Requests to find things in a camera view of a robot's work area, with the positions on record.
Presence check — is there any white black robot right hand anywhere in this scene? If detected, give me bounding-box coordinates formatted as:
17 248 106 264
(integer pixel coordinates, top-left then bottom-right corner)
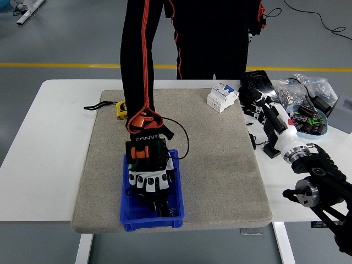
239 85 303 160

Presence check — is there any grey box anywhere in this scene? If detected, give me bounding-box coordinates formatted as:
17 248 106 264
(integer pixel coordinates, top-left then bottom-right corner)
327 93 352 127

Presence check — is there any blue plastic box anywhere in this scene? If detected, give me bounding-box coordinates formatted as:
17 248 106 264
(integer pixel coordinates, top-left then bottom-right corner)
119 149 185 231

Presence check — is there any light blue bowl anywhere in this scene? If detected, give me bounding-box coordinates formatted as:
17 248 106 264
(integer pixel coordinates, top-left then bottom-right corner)
285 103 329 140

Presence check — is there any clear bag of hardware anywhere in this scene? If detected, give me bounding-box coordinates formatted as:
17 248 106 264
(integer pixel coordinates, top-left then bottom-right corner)
274 73 339 111

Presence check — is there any black power adapter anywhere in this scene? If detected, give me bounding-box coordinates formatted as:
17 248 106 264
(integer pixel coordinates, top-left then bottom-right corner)
313 95 333 116

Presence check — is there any black glossy case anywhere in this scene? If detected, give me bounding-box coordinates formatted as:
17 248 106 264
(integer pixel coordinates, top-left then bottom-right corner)
238 69 277 115

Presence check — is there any white blue circuit breaker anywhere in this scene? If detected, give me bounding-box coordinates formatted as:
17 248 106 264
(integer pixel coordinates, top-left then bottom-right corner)
207 83 240 113

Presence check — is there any grey-brown mat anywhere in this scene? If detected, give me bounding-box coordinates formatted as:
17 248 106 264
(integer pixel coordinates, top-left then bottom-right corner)
70 87 273 234

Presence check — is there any white table leg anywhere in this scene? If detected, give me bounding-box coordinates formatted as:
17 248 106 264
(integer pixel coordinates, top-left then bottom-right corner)
74 233 94 264
272 221 296 264

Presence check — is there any person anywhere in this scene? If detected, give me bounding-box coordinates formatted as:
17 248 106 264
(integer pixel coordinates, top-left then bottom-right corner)
163 0 259 80

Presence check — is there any yellow tape measure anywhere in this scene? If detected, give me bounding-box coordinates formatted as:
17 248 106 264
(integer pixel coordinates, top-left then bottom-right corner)
84 100 129 120

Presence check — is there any metal bracket under table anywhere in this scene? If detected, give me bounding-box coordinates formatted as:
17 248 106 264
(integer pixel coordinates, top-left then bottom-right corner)
239 227 263 236

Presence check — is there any black floor cable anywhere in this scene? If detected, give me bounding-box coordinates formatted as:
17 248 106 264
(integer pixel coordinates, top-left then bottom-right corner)
283 0 352 42

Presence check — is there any white metal frame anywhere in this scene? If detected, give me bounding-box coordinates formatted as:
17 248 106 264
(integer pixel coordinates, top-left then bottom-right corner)
15 0 46 25

